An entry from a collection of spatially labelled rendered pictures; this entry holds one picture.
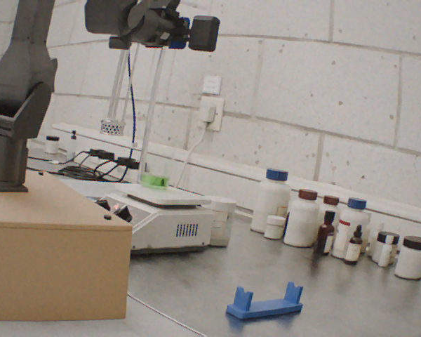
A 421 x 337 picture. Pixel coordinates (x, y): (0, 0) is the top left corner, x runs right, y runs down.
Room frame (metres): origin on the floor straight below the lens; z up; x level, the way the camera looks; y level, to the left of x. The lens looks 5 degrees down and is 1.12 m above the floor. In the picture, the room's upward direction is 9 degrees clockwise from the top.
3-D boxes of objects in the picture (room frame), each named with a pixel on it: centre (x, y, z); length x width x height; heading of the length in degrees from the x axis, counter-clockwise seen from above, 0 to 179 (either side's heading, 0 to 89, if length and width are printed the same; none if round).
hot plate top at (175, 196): (0.94, 0.07, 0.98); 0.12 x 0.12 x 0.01; 49
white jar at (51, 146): (2.02, 0.61, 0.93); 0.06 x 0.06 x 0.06
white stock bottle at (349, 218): (1.02, -0.29, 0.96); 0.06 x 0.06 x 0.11
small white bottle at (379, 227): (1.04, -0.36, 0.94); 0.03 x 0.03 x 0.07
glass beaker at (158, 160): (0.95, 0.09, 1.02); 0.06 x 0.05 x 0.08; 165
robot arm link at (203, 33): (0.86, 0.12, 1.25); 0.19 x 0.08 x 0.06; 69
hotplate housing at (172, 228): (0.92, 0.09, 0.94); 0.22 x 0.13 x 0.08; 139
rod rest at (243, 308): (0.64, -0.09, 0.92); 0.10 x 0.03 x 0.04; 124
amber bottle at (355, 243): (0.97, -0.29, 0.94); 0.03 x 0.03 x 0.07
